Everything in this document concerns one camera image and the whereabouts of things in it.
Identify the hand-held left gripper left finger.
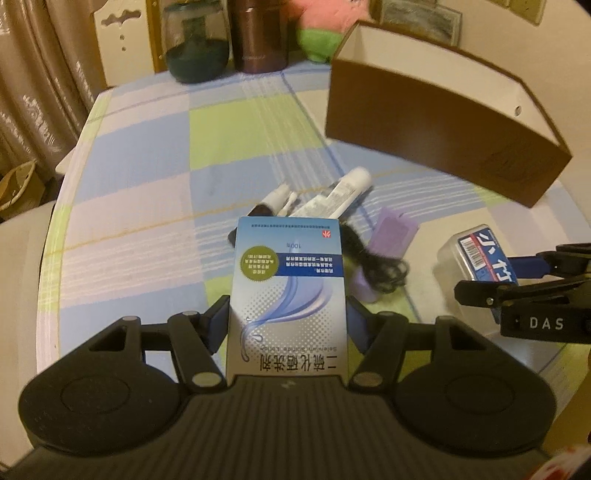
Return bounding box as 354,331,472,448
88,295,232,394

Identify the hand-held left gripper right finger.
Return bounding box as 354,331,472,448
345,295,490,393

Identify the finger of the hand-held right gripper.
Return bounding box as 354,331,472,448
505,244,591,280
454,278,575,308

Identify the clear box with blue label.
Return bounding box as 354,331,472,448
436,224,520,324

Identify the blue white medicine box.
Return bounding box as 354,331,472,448
226,216,347,385

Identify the purple squeeze tube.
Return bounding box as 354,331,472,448
353,206,419,304

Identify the white squeeze tube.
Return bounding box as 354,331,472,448
295,167,372,219

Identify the brown cardboard box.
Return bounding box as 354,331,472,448
324,19,572,208

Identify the small white spray bottle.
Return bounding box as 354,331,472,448
249,185,295,217

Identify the checked tablecloth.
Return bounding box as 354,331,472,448
34,69,591,385

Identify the cream cushioned seat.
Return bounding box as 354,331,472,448
0,203,63,374

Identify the woven basket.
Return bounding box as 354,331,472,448
0,159,47,222

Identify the dark glass jar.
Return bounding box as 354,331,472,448
161,0,230,85

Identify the pink starfish plush toy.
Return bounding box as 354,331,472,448
288,0,370,64

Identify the brown metal canister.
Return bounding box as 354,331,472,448
231,0,289,75

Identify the white wooden chair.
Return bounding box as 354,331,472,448
92,0,168,95

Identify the beige patterned curtain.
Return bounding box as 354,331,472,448
0,0,107,182

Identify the black cable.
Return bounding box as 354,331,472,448
342,224,409,294

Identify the beige wall socket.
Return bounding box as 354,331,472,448
505,0,550,26

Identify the glass picture frame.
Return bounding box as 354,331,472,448
379,0,462,47

